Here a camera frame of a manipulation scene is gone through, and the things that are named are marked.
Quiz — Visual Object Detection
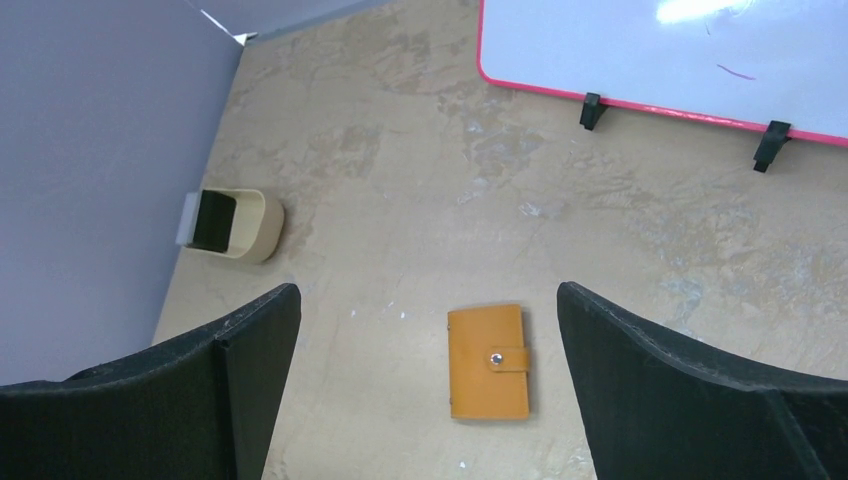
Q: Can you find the orange leather card holder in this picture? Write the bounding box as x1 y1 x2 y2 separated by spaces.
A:
447 304 530 421

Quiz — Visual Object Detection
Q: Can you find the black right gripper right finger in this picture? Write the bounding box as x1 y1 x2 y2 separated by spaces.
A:
557 282 847 479

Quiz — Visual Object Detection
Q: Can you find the black whiteboard foot left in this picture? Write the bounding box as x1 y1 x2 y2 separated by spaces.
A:
579 92 608 131

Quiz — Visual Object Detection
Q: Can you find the black whiteboard foot right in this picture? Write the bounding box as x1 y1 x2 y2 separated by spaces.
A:
753 120 791 173

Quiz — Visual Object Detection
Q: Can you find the grey credit card stack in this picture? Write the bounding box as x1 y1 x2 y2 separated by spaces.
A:
175 191 200 247

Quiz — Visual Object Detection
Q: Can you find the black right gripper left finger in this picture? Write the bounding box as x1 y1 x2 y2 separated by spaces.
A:
1 284 301 479

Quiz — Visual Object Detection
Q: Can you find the pink framed whiteboard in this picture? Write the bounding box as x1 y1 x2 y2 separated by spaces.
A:
477 1 847 146

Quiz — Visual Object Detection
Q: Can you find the black credit card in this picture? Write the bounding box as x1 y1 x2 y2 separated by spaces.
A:
189 190 237 253

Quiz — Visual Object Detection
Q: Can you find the beige oval tray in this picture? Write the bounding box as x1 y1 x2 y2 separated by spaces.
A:
184 187 285 264

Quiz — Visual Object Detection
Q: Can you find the black whiteboard foot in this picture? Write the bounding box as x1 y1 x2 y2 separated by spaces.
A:
579 92 608 131
753 120 791 173

